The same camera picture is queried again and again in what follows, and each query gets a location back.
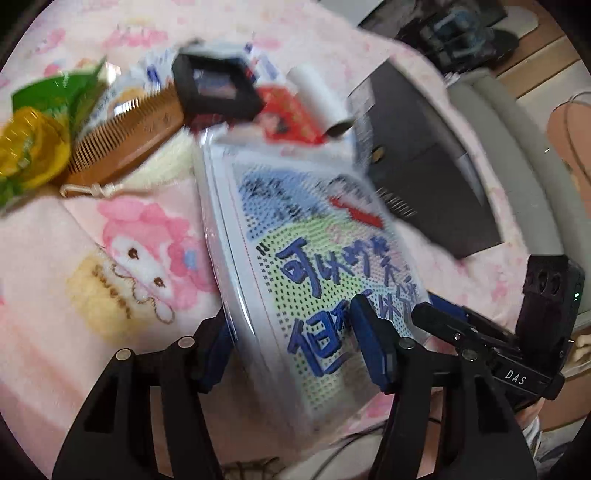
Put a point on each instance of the round orange wall decoration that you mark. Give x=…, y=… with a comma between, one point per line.
x=570, y=138

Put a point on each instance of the cartoon diamond painting kit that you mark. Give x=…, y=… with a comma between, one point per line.
x=300, y=258

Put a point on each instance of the yellow wrapped snack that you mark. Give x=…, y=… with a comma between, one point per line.
x=32, y=147

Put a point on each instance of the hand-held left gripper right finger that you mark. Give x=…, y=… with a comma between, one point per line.
x=369, y=341

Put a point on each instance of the grey green bed headboard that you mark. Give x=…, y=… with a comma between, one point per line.
x=508, y=161

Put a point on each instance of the white paper roll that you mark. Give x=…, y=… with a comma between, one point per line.
x=314, y=92

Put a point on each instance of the black shoe box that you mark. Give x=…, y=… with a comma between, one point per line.
x=415, y=152

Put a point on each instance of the green snack packet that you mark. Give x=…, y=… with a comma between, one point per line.
x=60, y=92

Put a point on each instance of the wooden comb with tassel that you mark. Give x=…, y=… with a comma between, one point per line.
x=115, y=147

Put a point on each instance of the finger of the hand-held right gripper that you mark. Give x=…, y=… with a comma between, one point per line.
x=434, y=323
x=450, y=308

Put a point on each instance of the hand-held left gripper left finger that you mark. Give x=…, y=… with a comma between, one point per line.
x=214, y=364

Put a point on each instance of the black square display frame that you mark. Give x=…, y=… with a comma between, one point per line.
x=184, y=78

